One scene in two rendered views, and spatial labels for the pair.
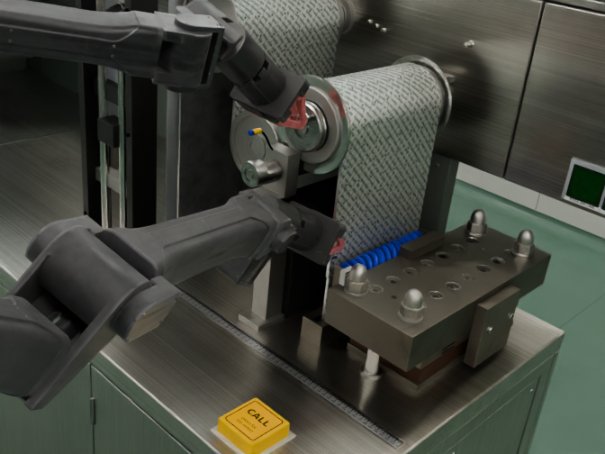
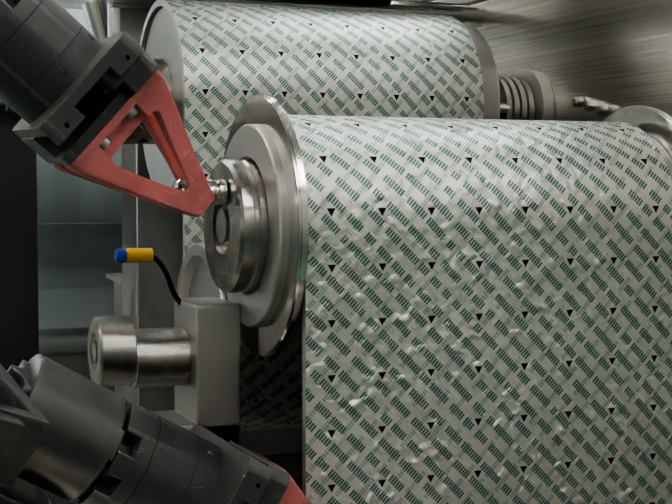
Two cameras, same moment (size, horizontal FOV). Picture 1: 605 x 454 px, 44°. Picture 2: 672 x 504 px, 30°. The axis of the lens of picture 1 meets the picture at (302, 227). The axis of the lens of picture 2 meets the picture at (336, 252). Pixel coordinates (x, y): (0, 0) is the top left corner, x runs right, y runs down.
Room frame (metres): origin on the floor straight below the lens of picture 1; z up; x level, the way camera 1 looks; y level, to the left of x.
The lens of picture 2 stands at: (0.45, -0.35, 1.27)
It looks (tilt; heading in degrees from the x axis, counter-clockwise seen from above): 3 degrees down; 26
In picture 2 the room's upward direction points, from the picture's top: straight up
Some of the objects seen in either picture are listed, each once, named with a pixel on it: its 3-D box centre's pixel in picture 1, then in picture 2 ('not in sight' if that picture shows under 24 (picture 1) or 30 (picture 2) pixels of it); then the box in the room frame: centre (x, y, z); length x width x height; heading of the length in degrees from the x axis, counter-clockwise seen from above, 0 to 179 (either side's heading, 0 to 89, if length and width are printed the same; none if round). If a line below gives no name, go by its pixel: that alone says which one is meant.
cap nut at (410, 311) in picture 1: (412, 303); not in sight; (0.92, -0.17, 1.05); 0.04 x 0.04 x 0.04
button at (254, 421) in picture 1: (253, 427); not in sight; (0.79, 0.04, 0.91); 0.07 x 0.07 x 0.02; 48
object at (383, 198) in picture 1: (381, 206); (498, 479); (1.12, -0.12, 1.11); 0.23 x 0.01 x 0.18; 138
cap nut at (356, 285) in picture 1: (357, 277); not in sight; (0.98, -0.09, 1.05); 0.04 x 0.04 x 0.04
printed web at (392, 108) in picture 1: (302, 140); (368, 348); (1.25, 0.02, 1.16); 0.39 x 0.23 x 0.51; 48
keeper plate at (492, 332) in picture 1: (493, 326); not in sight; (1.02, -0.32, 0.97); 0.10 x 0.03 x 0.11; 138
